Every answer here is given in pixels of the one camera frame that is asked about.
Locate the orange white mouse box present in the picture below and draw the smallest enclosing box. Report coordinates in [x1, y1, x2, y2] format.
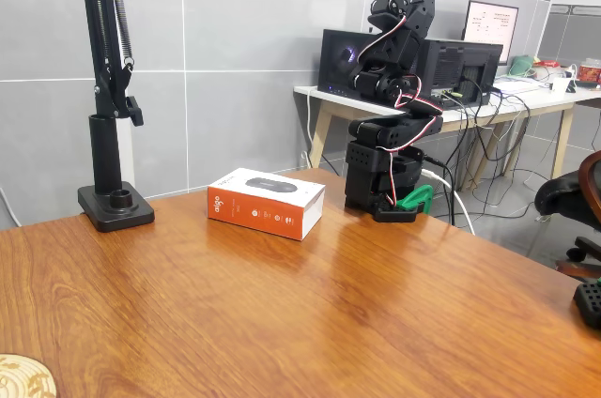
[207, 167, 327, 242]

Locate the black perforated second arm base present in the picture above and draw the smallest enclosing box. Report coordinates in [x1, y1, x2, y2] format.
[572, 277, 601, 329]

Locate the black computer case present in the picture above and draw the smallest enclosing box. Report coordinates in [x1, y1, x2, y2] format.
[316, 28, 504, 111]

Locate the white-screen monitor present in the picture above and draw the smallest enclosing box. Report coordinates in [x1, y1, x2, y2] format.
[461, 0, 520, 66]

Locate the white side table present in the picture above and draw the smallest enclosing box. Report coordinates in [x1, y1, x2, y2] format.
[293, 83, 601, 192]

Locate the green cloth bag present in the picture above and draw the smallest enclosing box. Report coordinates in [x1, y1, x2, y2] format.
[509, 54, 537, 78]

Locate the white paper stack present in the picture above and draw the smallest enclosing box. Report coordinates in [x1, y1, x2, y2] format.
[492, 74, 541, 92]

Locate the green table clamp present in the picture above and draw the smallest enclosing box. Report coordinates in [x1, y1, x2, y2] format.
[395, 184, 436, 217]

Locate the red round tin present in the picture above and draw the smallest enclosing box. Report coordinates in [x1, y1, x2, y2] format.
[576, 58, 601, 86]

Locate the black office chair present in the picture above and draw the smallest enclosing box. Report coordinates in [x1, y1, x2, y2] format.
[533, 150, 601, 277]

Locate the black desk stand base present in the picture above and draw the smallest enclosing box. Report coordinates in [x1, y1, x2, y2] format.
[77, 114, 156, 234]

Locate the round wooden coaster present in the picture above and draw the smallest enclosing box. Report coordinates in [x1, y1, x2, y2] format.
[0, 353, 57, 398]

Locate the red white servo cable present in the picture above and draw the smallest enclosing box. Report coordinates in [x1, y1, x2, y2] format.
[355, 15, 445, 207]

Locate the black usb cable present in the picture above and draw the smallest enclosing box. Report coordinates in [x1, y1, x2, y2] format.
[422, 153, 457, 226]

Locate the white robot power cable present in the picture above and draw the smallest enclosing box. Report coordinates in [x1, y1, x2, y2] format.
[420, 170, 475, 235]

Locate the white wall cable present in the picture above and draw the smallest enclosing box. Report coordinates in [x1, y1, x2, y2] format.
[0, 186, 23, 228]

